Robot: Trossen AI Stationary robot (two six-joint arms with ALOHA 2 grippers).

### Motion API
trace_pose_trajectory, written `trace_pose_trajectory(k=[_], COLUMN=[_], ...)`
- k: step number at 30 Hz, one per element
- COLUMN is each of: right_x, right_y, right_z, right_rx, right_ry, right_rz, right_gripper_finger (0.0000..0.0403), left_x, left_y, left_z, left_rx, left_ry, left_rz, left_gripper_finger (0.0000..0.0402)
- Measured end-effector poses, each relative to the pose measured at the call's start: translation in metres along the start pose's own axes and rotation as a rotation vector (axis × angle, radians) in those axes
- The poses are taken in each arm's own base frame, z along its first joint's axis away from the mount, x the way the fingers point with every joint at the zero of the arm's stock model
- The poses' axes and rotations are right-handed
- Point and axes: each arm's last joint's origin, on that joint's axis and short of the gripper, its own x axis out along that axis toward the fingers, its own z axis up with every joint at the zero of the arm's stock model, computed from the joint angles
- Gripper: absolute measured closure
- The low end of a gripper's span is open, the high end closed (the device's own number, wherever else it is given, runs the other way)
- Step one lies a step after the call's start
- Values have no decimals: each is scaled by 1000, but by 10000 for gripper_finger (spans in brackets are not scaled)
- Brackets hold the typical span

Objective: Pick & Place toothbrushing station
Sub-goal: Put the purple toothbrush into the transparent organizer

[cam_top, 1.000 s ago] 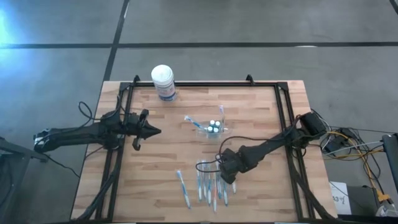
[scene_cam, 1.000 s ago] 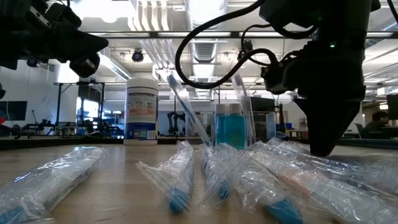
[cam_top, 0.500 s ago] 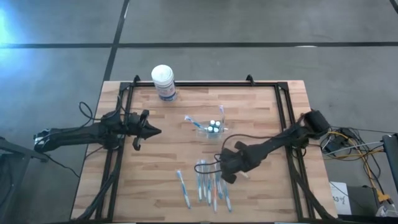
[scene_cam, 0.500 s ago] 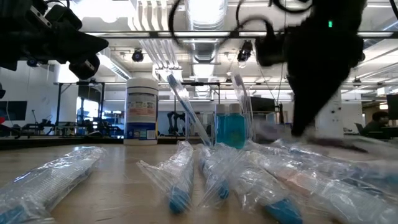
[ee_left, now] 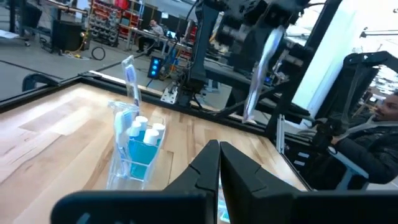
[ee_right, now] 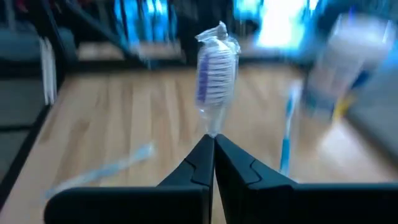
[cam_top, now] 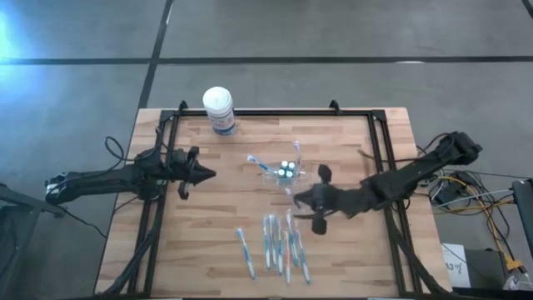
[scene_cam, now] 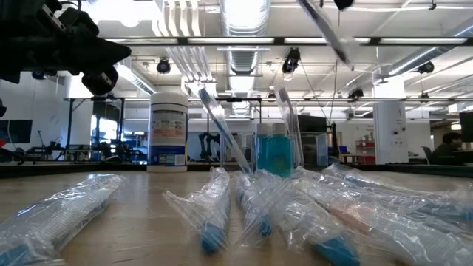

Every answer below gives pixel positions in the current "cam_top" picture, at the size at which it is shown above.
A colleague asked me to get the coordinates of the white cable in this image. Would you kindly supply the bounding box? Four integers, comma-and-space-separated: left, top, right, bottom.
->
431, 187, 514, 208

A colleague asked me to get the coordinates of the black screen edge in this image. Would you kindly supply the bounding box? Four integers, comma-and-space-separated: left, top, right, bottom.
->
511, 178, 533, 259

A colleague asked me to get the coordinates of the clear acrylic organizer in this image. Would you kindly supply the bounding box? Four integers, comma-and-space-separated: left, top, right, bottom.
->
261, 160, 312, 188

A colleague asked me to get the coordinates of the black aluminium rig frame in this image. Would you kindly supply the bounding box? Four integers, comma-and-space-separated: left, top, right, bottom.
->
97, 98, 446, 298

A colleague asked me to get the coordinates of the black box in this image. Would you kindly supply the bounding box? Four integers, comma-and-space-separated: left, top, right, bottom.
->
464, 247, 511, 291

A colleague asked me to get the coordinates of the black power adapter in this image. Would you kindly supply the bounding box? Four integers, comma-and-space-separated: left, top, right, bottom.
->
432, 182, 463, 205

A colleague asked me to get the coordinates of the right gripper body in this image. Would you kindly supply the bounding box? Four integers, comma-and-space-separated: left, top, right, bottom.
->
325, 186, 353, 218

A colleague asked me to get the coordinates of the yellow cable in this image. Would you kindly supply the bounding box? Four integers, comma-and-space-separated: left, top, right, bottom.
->
436, 175, 521, 272

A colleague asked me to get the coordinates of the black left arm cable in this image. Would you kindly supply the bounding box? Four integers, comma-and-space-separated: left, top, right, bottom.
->
103, 135, 128, 163

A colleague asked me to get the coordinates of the black metal stand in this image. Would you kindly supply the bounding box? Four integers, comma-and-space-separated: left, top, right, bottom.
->
0, 182, 67, 300

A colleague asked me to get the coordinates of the orange toothbrush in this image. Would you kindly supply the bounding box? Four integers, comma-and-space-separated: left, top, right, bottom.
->
283, 230, 292, 287

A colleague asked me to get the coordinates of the white paper sheet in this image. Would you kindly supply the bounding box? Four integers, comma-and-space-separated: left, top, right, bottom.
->
441, 242, 471, 288

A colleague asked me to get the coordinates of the white disinfecting wipes canister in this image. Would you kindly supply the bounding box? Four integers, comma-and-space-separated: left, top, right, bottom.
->
202, 86, 238, 138

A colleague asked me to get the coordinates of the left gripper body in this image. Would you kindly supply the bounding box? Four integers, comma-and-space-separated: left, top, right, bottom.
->
165, 149, 191, 188

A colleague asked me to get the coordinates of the purple toothbrush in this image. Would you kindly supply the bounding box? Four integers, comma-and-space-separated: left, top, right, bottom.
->
292, 140, 302, 173

